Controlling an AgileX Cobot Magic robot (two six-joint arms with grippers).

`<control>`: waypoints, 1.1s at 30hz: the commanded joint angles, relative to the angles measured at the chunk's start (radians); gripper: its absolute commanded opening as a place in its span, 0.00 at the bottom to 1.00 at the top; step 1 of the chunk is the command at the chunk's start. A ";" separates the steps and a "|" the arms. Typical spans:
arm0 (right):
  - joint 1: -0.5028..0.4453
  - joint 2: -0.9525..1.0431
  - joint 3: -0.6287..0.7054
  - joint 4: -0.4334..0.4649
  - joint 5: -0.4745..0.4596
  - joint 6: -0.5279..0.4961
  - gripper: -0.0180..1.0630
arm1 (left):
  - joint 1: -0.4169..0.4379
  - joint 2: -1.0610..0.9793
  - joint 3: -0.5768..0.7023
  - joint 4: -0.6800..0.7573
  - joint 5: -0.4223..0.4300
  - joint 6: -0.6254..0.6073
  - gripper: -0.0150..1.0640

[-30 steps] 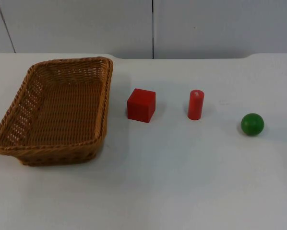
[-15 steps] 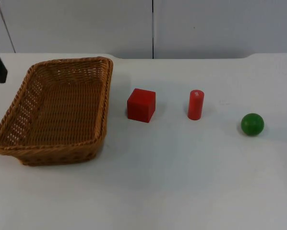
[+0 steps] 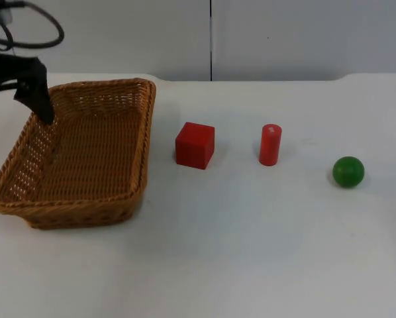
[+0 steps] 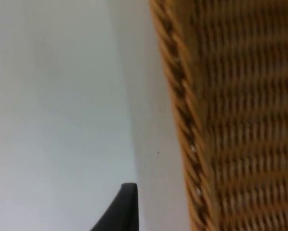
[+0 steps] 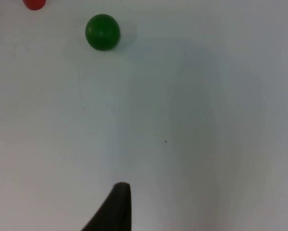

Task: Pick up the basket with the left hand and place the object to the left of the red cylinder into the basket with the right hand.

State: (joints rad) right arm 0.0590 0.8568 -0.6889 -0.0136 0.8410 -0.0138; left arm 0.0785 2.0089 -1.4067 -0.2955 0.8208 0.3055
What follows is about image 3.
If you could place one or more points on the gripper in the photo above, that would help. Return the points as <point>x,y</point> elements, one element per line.
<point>2,68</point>

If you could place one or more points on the pale brown wicker basket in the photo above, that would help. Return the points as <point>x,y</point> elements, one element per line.
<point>92,149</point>

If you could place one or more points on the red cylinder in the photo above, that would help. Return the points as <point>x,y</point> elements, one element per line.
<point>269,145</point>

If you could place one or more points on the red cube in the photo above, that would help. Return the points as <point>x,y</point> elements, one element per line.
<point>194,145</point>

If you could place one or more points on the green ball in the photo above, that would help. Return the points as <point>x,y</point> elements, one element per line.
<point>348,172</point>

